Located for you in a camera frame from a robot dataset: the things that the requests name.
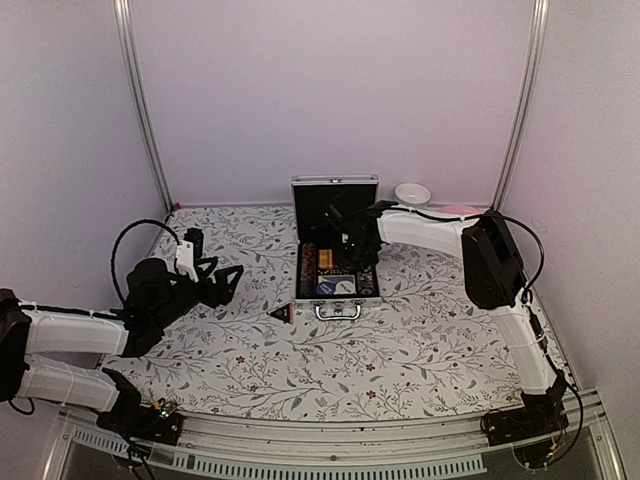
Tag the white bowl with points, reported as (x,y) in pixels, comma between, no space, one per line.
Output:
(412,194)

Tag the front aluminium rail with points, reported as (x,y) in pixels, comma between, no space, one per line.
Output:
(456,447)

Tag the pink plate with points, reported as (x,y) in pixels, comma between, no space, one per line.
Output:
(461,210)

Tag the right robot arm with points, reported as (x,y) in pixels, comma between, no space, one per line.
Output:
(493,275)

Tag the triangular all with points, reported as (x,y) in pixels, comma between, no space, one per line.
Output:
(283,313)

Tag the right poker chip row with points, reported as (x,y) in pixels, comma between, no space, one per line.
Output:
(366,283)

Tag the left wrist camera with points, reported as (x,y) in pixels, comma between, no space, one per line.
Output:
(189,251)

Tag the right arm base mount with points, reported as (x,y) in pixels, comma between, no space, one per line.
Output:
(539,415)

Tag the left poker chip row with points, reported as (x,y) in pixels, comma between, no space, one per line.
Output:
(308,267)

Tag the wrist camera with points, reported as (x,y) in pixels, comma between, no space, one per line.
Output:
(336,219)
(189,251)

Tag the poker chip row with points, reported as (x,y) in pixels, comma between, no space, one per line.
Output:
(308,267)
(366,283)

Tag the aluminium poker case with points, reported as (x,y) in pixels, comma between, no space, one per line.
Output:
(351,195)

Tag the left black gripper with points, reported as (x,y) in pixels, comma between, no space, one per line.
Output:
(224,293)

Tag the left aluminium frame post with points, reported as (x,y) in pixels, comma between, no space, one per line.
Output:
(124,25)

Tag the white dealer chip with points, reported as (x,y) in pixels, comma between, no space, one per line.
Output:
(345,287)

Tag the blue small blind chip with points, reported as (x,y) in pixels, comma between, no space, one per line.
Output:
(325,288)

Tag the floral table cloth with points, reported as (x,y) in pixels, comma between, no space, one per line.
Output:
(425,350)

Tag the right aluminium frame post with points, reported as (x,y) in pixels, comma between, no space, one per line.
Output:
(533,54)

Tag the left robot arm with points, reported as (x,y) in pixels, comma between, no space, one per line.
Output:
(156,299)

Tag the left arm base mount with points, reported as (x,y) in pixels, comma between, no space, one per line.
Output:
(150,420)

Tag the blue playing card deck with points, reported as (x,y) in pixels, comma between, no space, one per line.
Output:
(336,278)

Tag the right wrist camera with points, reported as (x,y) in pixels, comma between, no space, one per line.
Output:
(336,219)

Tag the red playing card deck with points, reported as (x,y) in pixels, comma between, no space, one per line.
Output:
(326,260)

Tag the aluminium frame post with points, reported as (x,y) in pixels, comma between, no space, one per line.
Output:
(533,54)
(124,25)

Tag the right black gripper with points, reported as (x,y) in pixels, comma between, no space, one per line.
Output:
(344,264)

